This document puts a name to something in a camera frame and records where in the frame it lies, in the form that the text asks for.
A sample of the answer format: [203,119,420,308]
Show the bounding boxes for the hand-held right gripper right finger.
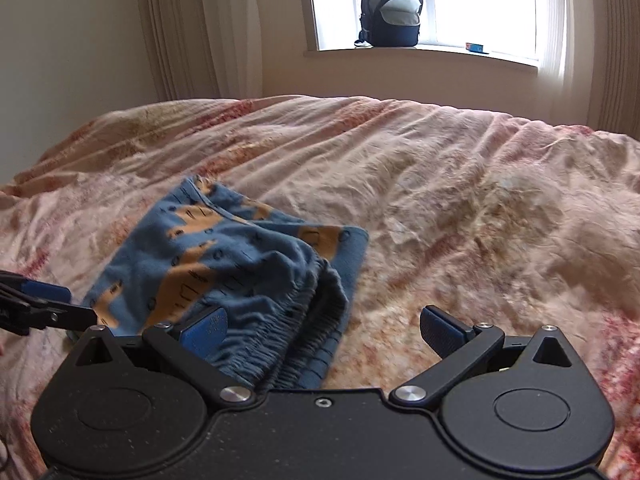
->
[389,305,583,407]

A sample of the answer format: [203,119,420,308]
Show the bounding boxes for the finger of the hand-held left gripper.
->
[0,270,72,307]
[0,300,98,337]

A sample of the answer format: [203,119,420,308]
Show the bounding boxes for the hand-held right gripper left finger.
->
[74,305,253,405]

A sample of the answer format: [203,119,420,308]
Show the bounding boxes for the blue printed pants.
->
[80,175,371,393]

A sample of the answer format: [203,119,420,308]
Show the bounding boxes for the pink floral blanket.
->
[0,95,640,480]

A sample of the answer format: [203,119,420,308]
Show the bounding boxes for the white windowsill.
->
[302,44,543,69]

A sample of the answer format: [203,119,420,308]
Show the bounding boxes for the beige curtain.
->
[567,0,640,135]
[132,0,267,104]

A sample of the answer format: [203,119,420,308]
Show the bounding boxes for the dark blue backpack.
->
[354,0,425,50]

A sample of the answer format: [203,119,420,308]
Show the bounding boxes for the window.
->
[306,0,551,61]

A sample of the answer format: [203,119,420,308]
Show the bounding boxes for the white sheer curtain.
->
[532,0,574,77]

